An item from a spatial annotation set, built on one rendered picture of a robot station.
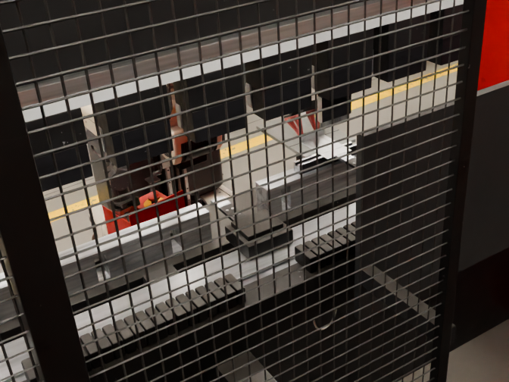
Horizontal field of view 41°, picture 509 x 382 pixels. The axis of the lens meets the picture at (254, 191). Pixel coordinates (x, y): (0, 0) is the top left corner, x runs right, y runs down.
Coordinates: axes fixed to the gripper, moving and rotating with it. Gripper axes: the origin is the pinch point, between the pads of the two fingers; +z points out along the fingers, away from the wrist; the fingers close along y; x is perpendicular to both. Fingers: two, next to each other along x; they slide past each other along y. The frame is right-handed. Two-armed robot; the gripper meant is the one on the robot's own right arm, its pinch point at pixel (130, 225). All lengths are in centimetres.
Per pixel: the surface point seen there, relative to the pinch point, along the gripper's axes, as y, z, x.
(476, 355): 50, 89, 96
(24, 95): 72, -56, -46
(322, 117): 56, -25, 37
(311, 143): 46, -15, 41
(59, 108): 52, -49, -32
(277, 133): 33, -18, 39
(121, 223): 5.0, -3.8, -4.9
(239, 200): 34.3, -5.0, 18.9
